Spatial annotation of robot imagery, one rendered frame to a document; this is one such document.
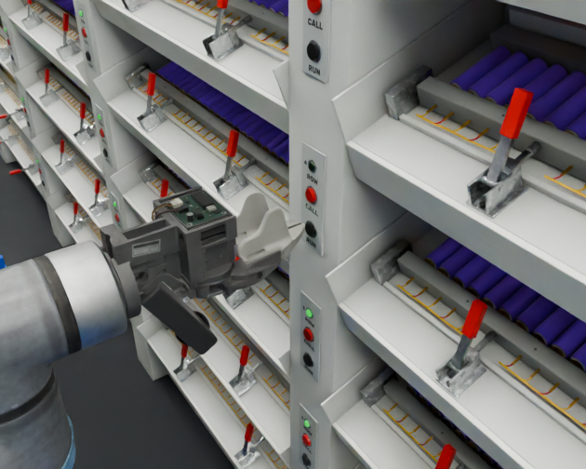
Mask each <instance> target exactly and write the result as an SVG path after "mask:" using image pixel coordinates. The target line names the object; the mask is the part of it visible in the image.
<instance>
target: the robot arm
mask: <svg viewBox="0 0 586 469"><path fill-rule="evenodd" d="M168 200H169V201H168ZM153 214H154V216H155V221H154V220H153ZM304 231H305V224H304V223H303V222H301V221H286V218H285V215H284V212H283V210H282V209H281V208H272V209H269V207H268V204H267V202H266V199H265V196H264V195H263V194H261V193H254V194H250V195H249V196H248V197H247V198H246V200H245V203H244V205H243V207H242V210H241V212H240V214H239V215H238V216H237V217H236V216H235V215H233V214H232V213H231V212H230V211H229V210H228V209H226V208H225V207H224V206H223V205H222V204H221V203H219V202H218V201H217V200H216V199H215V198H214V197H212V196H211V195H210V194H209V193H208V192H207V191H205V190H203V188H202V186H201V185H200V186H197V187H194V188H192V189H189V190H185V191H182V192H179V193H176V194H171V195H168V196H165V197H162V198H159V199H155V200H153V212H152V221H150V222H147V223H144V224H142V225H139V226H135V227H132V228H129V229H126V230H124V231H121V232H120V230H119V229H118V228H117V227H116V226H115V225H114V223H112V224H109V225H106V226H102V227H100V237H101V242H102V247H99V245H98V244H97V243H95V242H93V241H91V240H87V241H84V242H81V243H78V244H75V245H72V246H69V247H67V248H62V249H59V250H56V251H53V252H50V253H47V254H45V255H43V256H40V257H36V258H33V259H30V260H28V261H23V262H20V263H17V264H14V265H11V266H8V267H5V268H2V269H0V469H73V465H74V460H75V445H74V441H73V425H72V422H71V420H70V418H69V416H68V415H67V413H66V410H65V407H64V404H63V401H62V398H61V394H60V389H59V386H58V383H57V380H56V376H55V373H54V369H53V367H52V363H51V362H54V361H56V360H58V359H61V358H63V357H65V356H67V355H71V354H73V353H76V352H78V351H81V350H83V349H86V348H87V347H90V346H92V345H95V344H97V343H100V342H104V341H106V340H108V339H110V338H112V337H115V336H117V335H120V334H122V333H124V332H125V331H126V329H127V320H128V319H130V318H133V317H135V316H138V315H140V313H141V306H143V307H144V308H146V309H147V310H148V311H149V312H150V313H152V314H153V315H154V316H155V317H156V318H158V319H159V320H160V321H161V322H162V323H163V324H165V325H166V326H167V327H168V328H170V329H171V330H172V331H173V332H174V333H175V335H176V337H177V339H178V340H179V341H180V342H181V343H183V344H185V345H188V346H191V347H192V348H193V349H194V350H195V351H196V352H197V353H198V354H199V355H204V354H205V353H206V352H207V351H208V350H209V349H210V348H211V347H212V346H214V345H215V344H216V343H217V341H218V339H217V337H216V336H215V335H214V333H213V332H212V331H211V330H210V325H209V322H208V320H207V318H206V316H205V315H203V314H202V313H200V312H197V311H195V310H193V309H191V308H190V307H189V306H188V305H187V304H186V303H185V302H184V301H183V300H182V299H181V298H185V297H187V296H188V297H189V299H190V300H191V299H193V298H198V299H208V298H209V297H214V296H218V295H221V294H223V293H225V294H227V295H229V294H230V293H232V292H234V291H236V290H238V289H242V288H247V287H250V286H253V285H255V284H257V283H259V282H260V281H261V280H262V279H264V278H265V277H266V276H267V275H268V274H270V273H271V272H272V271H273V270H274V269H275V268H276V267H277V266H279V265H280V263H281V260H283V259H284V258H285V257H286V256H287V255H288V254H289V253H290V251H291V250H292V249H293V248H294V247H295V246H296V245H297V243H298V242H299V241H300V238H301V237H302V235H303V233H304ZM234 257H239V258H240V259H239V260H238V261H235V259H234ZM163 282H164V283H165V284H164V283H163ZM170 288H171V289H172V290H173V291H174V292H175V293H176V294H177V295H178V296H177V295H176V294H175V293H174V292H173V291H172V290H171V289H170ZM179 296H180V297H179Z"/></svg>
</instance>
